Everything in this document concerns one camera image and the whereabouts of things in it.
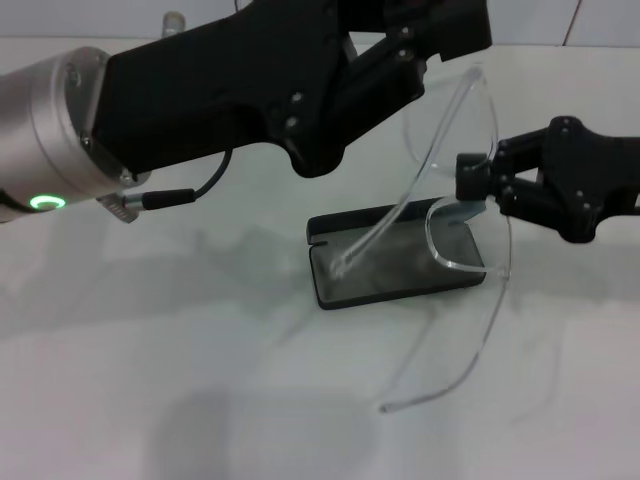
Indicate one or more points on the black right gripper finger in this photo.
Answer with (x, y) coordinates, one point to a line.
(520, 152)
(475, 187)

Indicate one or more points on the black glasses case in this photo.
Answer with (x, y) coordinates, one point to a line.
(360, 285)

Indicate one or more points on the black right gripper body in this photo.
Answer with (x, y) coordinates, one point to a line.
(590, 175)

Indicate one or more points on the clear white glasses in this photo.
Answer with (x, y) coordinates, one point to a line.
(452, 263)

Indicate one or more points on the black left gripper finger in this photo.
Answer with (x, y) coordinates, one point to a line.
(450, 25)
(385, 85)

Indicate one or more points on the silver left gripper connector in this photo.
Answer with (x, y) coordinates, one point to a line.
(174, 22)

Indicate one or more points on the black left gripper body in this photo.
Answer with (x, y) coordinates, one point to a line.
(200, 100)

